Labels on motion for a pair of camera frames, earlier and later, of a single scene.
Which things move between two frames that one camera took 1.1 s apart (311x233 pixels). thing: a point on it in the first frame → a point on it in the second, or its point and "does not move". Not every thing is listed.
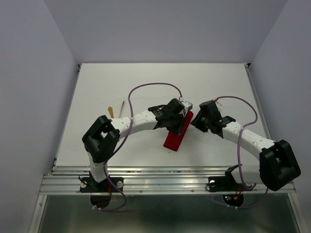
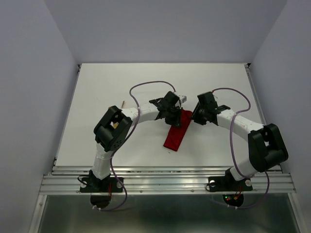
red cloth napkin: x=173 y=140 does not move
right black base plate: x=225 y=184 does not move
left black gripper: x=178 y=129 → x=176 y=122
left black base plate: x=87 y=185 does not move
